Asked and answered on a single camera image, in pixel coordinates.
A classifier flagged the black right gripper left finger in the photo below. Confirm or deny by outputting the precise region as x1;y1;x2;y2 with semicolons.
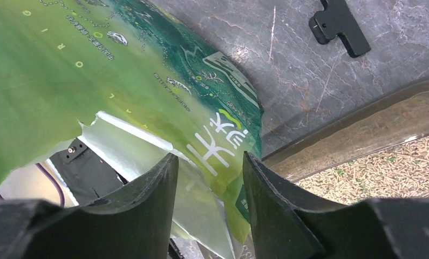
0;154;179;258

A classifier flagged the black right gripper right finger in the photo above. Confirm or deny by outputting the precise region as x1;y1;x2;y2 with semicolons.
243;152;429;258

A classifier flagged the brown translucent litter box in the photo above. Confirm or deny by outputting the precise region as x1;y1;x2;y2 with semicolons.
263;78;429;204

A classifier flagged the green cat litter bag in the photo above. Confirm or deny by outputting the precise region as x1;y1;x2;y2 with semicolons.
0;1;263;258

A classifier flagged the black bag clip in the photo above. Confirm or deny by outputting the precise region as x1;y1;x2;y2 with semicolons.
308;0;371;58

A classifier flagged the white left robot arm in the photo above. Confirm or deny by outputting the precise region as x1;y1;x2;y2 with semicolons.
50;138;128;206

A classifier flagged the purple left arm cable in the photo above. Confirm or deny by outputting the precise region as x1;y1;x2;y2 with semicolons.
0;162;65;208

